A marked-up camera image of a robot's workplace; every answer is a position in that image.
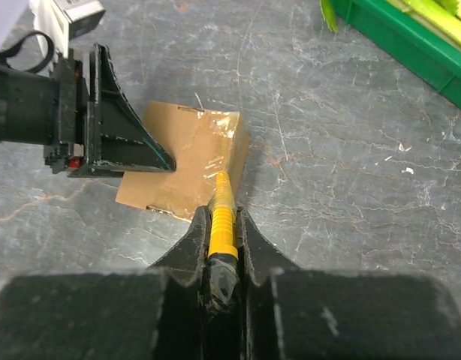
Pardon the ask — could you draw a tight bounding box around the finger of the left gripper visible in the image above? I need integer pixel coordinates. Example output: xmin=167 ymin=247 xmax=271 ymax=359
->
xmin=89 ymin=43 xmax=140 ymax=124
xmin=68 ymin=100 xmax=176 ymax=178

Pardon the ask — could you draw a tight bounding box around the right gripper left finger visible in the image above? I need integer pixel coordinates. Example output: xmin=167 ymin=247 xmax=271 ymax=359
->
xmin=0 ymin=206 xmax=210 ymax=359

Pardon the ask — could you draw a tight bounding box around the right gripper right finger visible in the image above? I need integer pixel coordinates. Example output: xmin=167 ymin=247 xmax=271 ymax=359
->
xmin=237 ymin=209 xmax=461 ymax=359

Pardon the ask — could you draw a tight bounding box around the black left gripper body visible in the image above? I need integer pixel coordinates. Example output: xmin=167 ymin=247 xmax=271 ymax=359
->
xmin=44 ymin=50 xmax=92 ymax=176

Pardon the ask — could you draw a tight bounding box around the yellow utility knife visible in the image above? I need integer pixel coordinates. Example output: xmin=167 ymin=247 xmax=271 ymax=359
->
xmin=206 ymin=170 xmax=240 ymax=314

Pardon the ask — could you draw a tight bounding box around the brown cardboard express box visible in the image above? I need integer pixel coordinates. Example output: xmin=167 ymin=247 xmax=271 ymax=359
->
xmin=116 ymin=101 xmax=250 ymax=221

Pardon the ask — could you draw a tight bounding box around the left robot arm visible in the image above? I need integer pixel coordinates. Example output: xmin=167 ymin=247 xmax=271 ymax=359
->
xmin=0 ymin=31 xmax=176 ymax=178

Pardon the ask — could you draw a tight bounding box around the green plastic tray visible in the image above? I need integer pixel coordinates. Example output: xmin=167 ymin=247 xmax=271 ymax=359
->
xmin=331 ymin=1 xmax=461 ymax=109

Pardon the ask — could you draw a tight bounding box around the celery stalk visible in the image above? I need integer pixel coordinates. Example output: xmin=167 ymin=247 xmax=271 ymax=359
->
xmin=388 ymin=1 xmax=461 ymax=50

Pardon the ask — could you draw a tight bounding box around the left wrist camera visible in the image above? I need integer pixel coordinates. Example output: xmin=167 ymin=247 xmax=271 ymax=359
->
xmin=29 ymin=0 xmax=106 ymax=59

